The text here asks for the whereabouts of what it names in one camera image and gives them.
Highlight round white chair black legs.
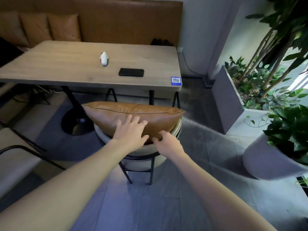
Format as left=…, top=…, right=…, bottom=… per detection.
left=94, top=117, right=182, bottom=186

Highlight brown leather back cushion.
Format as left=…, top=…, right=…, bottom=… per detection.
left=0, top=11, right=30, bottom=48
left=47, top=13, right=82, bottom=43
left=19, top=13, right=54, bottom=43

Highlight black bag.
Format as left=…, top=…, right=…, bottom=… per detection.
left=150, top=38, right=174, bottom=47

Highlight person's right hand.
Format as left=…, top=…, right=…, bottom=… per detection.
left=152, top=131, right=186, bottom=158

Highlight brown leather cushion with piping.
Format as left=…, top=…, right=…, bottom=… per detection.
left=81, top=101, right=186, bottom=145

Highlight round white plant pot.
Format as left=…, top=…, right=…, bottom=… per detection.
left=242, top=133, right=308, bottom=181

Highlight green leafy tree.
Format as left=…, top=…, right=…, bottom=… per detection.
left=224, top=0, right=308, bottom=111

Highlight grey rectangular planter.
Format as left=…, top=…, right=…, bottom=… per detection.
left=211, top=65, right=273, bottom=135

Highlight black smartphone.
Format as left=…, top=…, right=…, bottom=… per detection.
left=118, top=68, right=145, bottom=77

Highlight wooden table with black base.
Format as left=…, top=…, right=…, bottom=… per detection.
left=0, top=40, right=183, bottom=136

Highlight dark power cable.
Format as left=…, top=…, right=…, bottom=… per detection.
left=179, top=52, right=209, bottom=79

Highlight white cable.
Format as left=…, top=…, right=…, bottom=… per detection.
left=36, top=85, right=63, bottom=94

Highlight person's left forearm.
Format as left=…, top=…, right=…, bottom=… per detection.
left=0, top=139, right=132, bottom=231

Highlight person's right forearm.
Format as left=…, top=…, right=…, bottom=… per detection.
left=166, top=151, right=278, bottom=231

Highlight green pothos plant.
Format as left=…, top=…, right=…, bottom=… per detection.
left=244, top=103, right=308, bottom=166

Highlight person's left hand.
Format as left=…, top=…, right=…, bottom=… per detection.
left=113, top=115, right=150, bottom=153

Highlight black seat back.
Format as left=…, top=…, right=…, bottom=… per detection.
left=0, top=37, right=25, bottom=68

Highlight white chair with black frame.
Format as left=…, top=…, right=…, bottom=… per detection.
left=0, top=127, right=67, bottom=200

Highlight brown leather bench backrest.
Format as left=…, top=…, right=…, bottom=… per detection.
left=0, top=0, right=183, bottom=52

